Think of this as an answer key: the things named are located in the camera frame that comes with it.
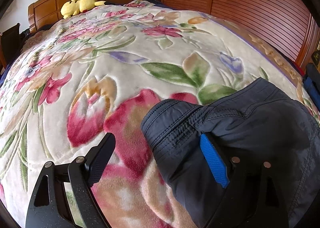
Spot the black jacket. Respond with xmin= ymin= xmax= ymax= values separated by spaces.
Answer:
xmin=141 ymin=79 xmax=319 ymax=227

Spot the wooden louvered wardrobe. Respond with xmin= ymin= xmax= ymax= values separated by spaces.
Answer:
xmin=158 ymin=0 xmax=319 ymax=68

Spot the floral plush blanket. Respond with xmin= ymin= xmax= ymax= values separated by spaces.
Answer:
xmin=0 ymin=0 xmax=320 ymax=228

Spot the wooden chair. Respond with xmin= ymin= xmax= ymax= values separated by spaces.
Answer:
xmin=1 ymin=23 xmax=20 ymax=69

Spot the yellow plush toy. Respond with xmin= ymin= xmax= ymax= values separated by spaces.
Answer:
xmin=60 ymin=0 xmax=105 ymax=19

